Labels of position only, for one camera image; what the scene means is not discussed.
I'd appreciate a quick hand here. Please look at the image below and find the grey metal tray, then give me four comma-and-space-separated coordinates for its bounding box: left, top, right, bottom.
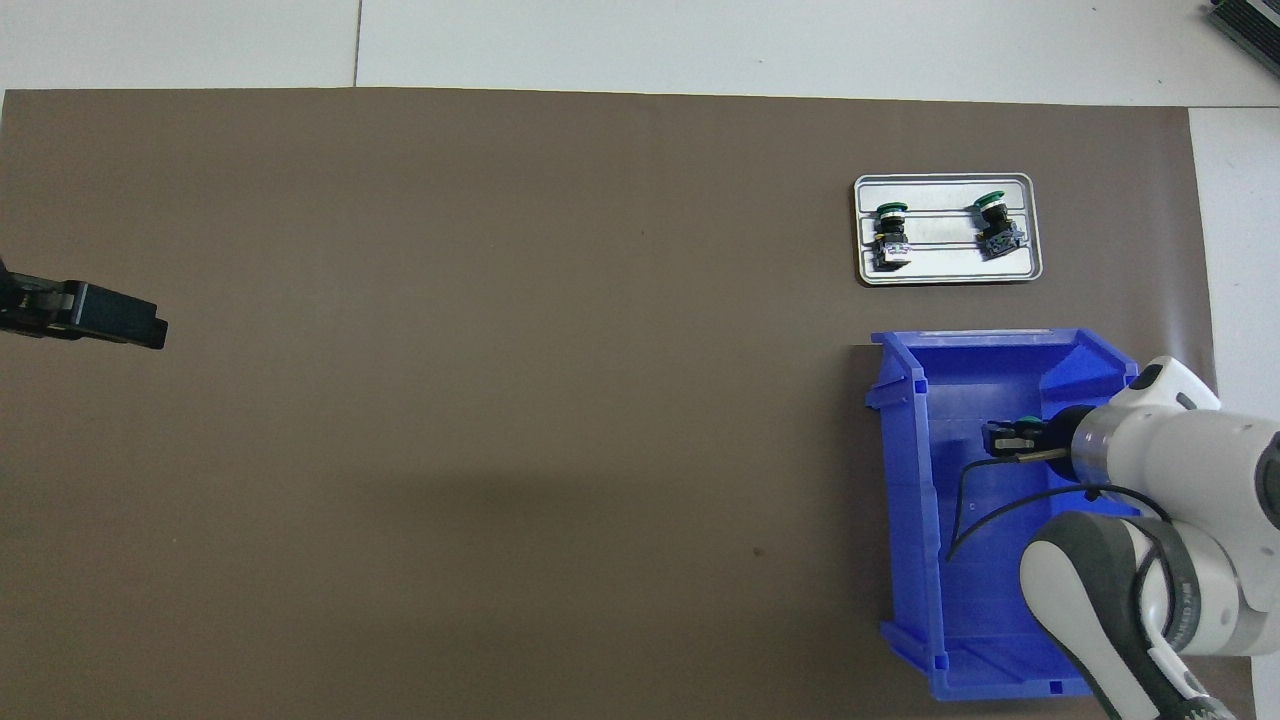
854, 173, 1044, 288

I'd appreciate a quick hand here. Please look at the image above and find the brown table mat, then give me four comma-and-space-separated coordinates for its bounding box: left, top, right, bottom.
0, 88, 1259, 720

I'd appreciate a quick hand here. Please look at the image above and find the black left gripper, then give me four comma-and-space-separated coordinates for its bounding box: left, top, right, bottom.
0, 258, 169, 352

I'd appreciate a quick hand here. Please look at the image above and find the grey finned device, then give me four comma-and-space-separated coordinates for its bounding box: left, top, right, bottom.
1205, 0, 1280, 63

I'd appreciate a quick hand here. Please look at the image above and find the blue plastic storage bin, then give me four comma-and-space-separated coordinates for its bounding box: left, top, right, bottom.
865, 327, 1178, 702

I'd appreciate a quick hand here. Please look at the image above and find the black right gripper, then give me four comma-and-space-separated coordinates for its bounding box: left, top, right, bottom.
982, 404, 1097, 477

